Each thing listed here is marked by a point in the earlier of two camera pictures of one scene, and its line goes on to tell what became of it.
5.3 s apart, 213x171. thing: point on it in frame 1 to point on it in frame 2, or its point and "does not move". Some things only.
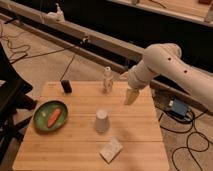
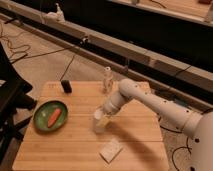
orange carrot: [54, 117] does not move
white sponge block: [111, 150] does not move
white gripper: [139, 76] to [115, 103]
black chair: [14, 107] does not move
